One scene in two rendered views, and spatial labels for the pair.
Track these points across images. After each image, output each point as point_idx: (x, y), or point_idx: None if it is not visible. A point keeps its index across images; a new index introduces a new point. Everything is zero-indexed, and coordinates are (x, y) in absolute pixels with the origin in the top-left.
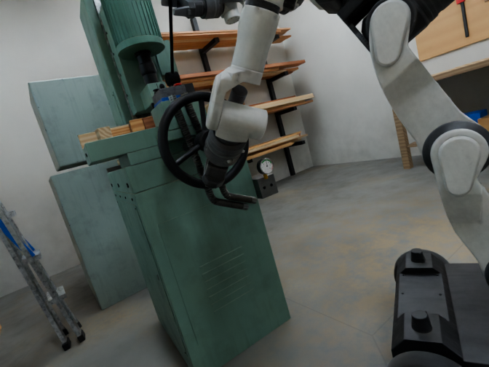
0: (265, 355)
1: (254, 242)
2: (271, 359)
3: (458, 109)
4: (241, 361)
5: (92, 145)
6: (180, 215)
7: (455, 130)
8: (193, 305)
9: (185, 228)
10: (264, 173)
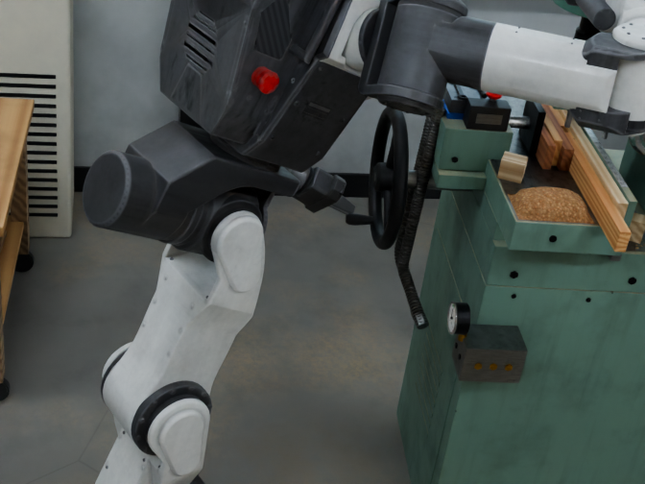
0: (374, 478)
1: (446, 393)
2: (362, 479)
3: (134, 338)
4: (389, 456)
5: None
6: (443, 248)
7: (131, 342)
8: (416, 345)
9: (440, 265)
10: (447, 321)
